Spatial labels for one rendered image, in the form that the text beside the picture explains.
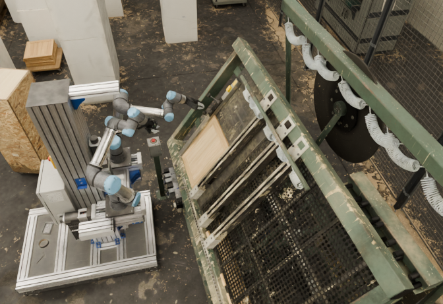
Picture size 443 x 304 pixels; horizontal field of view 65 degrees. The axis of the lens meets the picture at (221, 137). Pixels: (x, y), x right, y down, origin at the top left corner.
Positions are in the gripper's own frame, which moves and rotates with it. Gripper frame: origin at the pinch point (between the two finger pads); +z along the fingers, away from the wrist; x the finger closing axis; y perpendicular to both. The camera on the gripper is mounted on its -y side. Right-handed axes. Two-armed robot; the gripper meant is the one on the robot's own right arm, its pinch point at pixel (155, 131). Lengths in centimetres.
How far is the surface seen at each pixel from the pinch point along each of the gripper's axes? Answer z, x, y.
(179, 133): 75, 32, -17
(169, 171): 81, -4, -30
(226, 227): 36, -71, 42
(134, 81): 194, 197, -157
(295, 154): -3, -36, 103
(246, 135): 23, -6, 66
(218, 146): 47, -1, 34
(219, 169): 43, -23, 35
